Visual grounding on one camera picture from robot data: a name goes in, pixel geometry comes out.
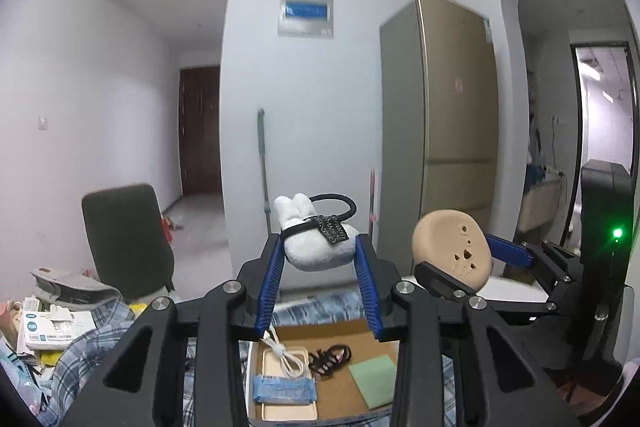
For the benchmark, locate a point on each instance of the green sponge cloth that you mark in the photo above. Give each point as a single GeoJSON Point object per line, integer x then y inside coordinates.
{"type": "Point", "coordinates": [375, 380]}

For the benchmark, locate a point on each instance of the grey fabric pouch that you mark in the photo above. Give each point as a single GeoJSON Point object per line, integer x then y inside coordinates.
{"type": "Point", "coordinates": [72, 290]}

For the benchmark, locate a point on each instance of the grey mop handle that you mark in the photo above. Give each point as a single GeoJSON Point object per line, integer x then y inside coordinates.
{"type": "Point", "coordinates": [263, 168]}

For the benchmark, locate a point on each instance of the gold refrigerator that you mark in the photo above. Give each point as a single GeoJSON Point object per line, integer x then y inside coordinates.
{"type": "Point", "coordinates": [440, 121]}

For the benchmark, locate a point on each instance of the black chair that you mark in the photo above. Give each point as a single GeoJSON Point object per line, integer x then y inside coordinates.
{"type": "Point", "coordinates": [127, 240]}

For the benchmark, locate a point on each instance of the beige round powder puff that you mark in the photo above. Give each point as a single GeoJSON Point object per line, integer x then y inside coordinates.
{"type": "Point", "coordinates": [451, 242]}

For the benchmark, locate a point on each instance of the beige sink cabinet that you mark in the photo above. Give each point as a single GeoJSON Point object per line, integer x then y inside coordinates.
{"type": "Point", "coordinates": [540, 204]}

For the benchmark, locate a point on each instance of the wall light switch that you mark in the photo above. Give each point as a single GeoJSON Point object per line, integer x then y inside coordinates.
{"type": "Point", "coordinates": [43, 123]}

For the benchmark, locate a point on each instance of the wall electrical panel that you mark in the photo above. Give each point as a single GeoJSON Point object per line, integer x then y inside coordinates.
{"type": "Point", "coordinates": [306, 18]}

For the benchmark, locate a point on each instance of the person right hand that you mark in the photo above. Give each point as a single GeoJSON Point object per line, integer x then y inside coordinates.
{"type": "Point", "coordinates": [588, 388]}

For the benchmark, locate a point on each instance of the blue plaid shirt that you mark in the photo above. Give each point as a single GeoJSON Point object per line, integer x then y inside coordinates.
{"type": "Point", "coordinates": [77, 362]}

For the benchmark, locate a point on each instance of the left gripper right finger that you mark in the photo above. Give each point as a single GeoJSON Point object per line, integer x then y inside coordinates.
{"type": "Point", "coordinates": [496, 381]}

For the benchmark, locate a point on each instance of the dark wooden door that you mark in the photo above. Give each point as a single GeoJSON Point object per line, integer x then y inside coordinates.
{"type": "Point", "coordinates": [199, 130]}

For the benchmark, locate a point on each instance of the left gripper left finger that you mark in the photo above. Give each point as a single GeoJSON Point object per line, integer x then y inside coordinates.
{"type": "Point", "coordinates": [141, 381]}

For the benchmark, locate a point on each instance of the red plastic bag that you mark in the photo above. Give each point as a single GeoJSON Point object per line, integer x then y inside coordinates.
{"type": "Point", "coordinates": [170, 225]}

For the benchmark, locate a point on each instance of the white medicine box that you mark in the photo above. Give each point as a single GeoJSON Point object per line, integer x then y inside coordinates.
{"type": "Point", "coordinates": [52, 330]}

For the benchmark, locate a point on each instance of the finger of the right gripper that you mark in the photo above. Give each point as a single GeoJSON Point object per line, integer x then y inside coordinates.
{"type": "Point", "coordinates": [501, 295]}
{"type": "Point", "coordinates": [510, 251]}

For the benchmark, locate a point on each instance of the blue tissue packet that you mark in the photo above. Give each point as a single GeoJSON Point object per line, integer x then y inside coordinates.
{"type": "Point", "coordinates": [278, 390]}

